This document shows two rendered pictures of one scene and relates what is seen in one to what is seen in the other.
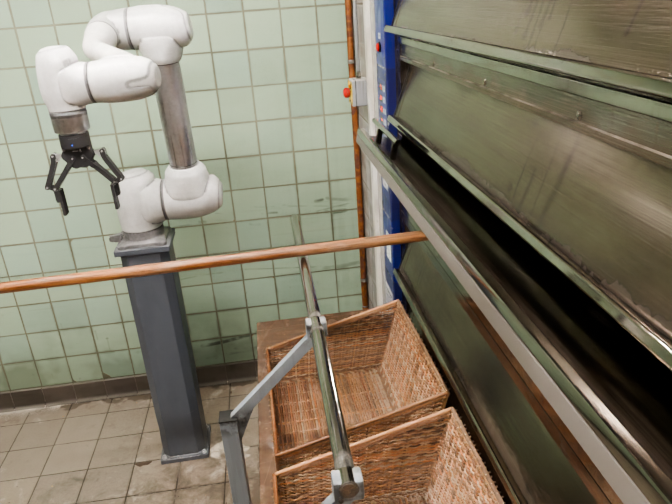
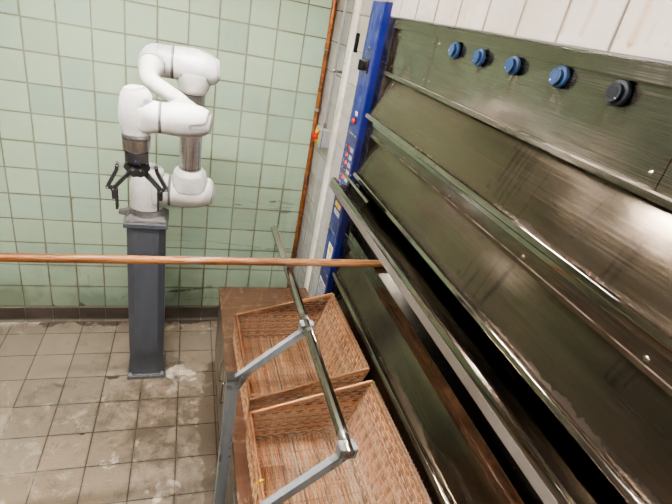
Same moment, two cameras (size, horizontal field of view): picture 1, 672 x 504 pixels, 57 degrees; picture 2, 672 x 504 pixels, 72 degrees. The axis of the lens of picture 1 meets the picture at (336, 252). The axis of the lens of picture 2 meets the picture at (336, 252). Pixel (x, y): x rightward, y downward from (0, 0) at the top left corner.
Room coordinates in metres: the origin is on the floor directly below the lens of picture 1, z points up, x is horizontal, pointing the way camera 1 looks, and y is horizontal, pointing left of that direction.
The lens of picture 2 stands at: (-0.02, 0.33, 2.07)
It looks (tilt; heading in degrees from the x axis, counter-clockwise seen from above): 27 degrees down; 345
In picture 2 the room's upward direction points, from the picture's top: 12 degrees clockwise
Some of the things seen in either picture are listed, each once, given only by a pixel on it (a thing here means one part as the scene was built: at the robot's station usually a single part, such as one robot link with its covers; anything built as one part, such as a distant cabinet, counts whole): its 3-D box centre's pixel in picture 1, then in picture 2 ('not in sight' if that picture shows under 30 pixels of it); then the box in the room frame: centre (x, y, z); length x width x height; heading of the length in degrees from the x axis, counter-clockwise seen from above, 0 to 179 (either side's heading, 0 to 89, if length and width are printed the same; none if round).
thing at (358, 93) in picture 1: (358, 91); (322, 136); (2.52, -0.14, 1.46); 0.10 x 0.07 x 0.10; 6
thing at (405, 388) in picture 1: (347, 387); (294, 352); (1.58, 0.00, 0.72); 0.56 x 0.49 x 0.28; 7
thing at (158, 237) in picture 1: (138, 233); (142, 211); (2.24, 0.75, 1.03); 0.22 x 0.18 x 0.06; 97
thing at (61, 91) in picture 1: (65, 77); (139, 110); (1.61, 0.64, 1.68); 0.13 x 0.11 x 0.16; 94
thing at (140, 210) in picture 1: (139, 198); (149, 185); (2.25, 0.72, 1.17); 0.18 x 0.16 x 0.22; 94
